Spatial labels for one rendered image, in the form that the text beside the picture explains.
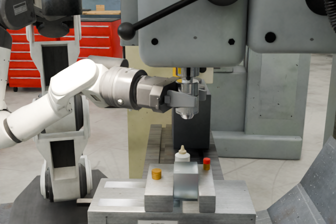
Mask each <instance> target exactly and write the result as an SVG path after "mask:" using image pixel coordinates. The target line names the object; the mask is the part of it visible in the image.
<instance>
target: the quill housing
mask: <svg viewBox="0 0 336 224"><path fill-rule="evenodd" d="M178 1H180V0H138V21H140V20H142V19H144V18H146V17H148V16H150V15H152V14H154V13H156V12H158V11H160V10H162V9H164V8H166V7H168V6H170V5H172V4H174V3H176V2H178ZM248 2H249V0H237V1H236V2H235V3H233V4H231V5H227V6H218V5H215V4H213V3H211V2H209V1H208V0H197V1H195V2H193V3H191V4H189V5H187V6H185V7H183V8H181V9H179V10H177V11H175V12H173V13H171V14H169V15H167V16H165V17H163V18H161V19H159V20H157V21H155V22H153V23H151V24H149V25H147V26H145V27H143V28H141V29H139V30H138V49H139V56H140V58H141V60H142V62H143V63H144V64H145V65H147V66H149V67H154V68H231V67H235V66H237V65H239V64H240V63H241V62H242V61H243V59H244V58H245V54H246V40H247V21H248Z"/></svg>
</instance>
